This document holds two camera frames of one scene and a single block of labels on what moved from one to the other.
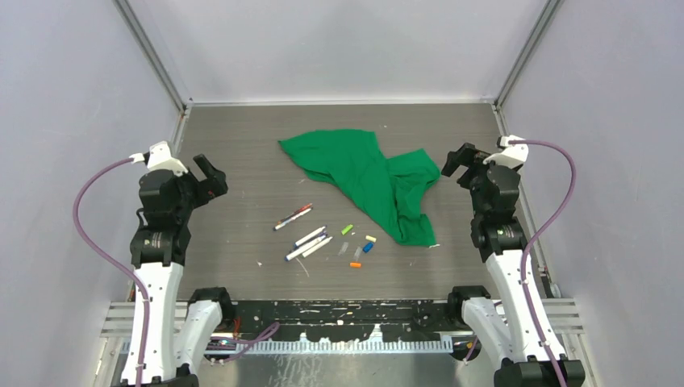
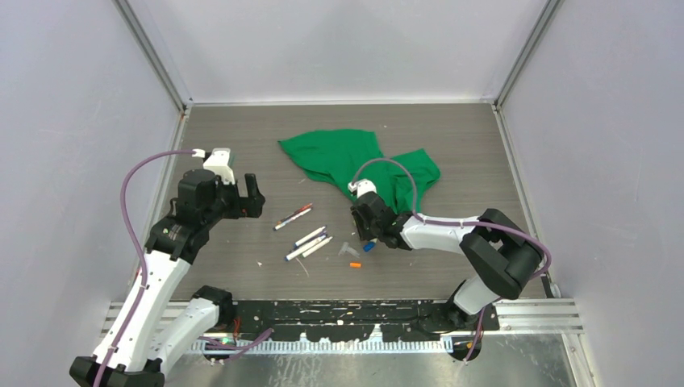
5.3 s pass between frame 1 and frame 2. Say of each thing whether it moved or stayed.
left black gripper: moved
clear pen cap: stayed
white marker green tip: stayed
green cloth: stayed
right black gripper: moved
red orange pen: stayed
